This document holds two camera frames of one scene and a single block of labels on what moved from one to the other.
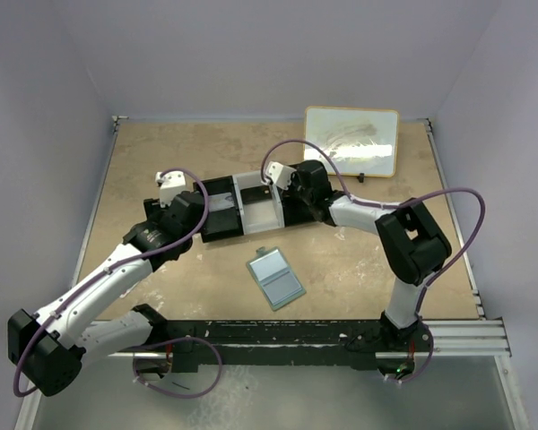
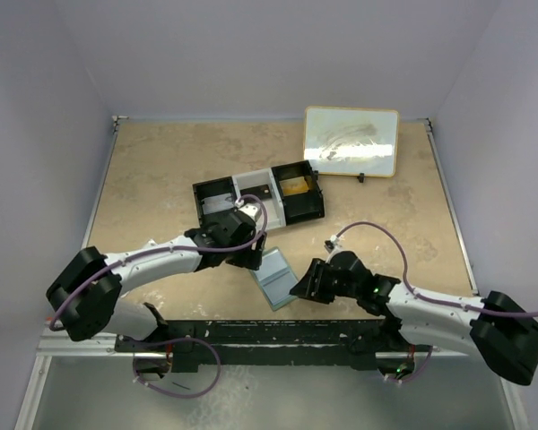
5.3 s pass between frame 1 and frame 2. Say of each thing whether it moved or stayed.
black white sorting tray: stayed
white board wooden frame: stayed
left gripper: moved
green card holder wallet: stayed
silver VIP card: stayed
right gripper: moved
